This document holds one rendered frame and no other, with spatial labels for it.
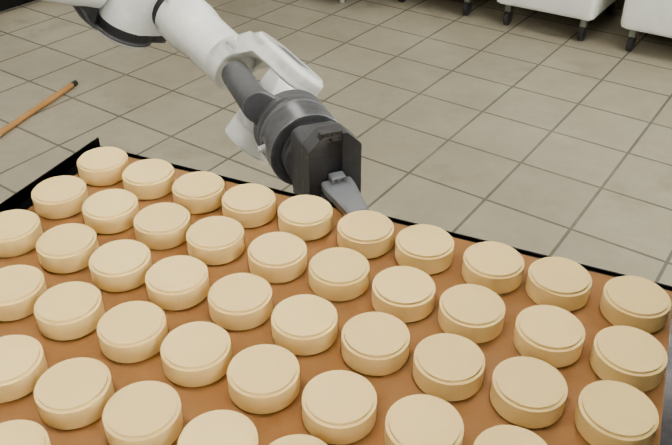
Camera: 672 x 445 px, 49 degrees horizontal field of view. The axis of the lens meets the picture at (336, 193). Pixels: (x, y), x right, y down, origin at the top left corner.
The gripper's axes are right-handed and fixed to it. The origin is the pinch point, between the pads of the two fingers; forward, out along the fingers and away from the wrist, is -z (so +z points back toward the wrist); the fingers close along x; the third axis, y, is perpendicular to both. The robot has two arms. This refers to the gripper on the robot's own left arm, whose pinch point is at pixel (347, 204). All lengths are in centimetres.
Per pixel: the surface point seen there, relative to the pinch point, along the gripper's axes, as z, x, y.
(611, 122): 155, -100, 178
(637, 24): 207, -84, 231
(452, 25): 276, -100, 172
